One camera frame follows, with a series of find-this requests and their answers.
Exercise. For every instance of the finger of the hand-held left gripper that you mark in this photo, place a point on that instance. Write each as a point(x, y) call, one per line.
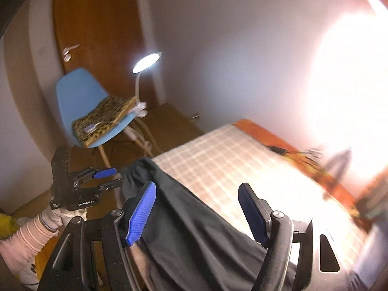
point(109, 185)
point(104, 173)

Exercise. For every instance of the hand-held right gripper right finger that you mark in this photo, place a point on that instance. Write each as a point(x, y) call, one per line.
point(253, 215)

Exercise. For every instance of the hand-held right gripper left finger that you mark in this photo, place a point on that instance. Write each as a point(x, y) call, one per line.
point(142, 210)

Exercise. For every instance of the black pants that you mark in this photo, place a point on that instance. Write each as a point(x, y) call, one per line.
point(194, 236)

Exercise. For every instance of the person's left forearm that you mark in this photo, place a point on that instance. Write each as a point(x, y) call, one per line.
point(28, 238)

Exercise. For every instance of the person's left hand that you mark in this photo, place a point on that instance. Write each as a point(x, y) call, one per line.
point(65, 215)

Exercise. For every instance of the checkered bed blanket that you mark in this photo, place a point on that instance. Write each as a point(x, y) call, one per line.
point(230, 163)

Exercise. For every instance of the leopard print cushion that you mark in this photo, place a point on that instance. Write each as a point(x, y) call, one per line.
point(103, 116)

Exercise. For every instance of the yellow cloth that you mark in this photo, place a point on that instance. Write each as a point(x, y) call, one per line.
point(6, 225)

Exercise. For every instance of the blue plastic chair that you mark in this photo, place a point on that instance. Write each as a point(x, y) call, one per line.
point(77, 97)

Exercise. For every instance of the wooden cabinet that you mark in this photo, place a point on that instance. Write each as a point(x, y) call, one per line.
point(172, 124)

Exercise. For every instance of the white clip desk lamp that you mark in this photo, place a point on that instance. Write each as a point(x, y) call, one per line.
point(147, 61)

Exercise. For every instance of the wooden door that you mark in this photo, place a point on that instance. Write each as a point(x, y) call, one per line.
point(97, 21)

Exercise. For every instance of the wooden bed frame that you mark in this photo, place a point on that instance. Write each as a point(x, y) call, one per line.
point(263, 135)

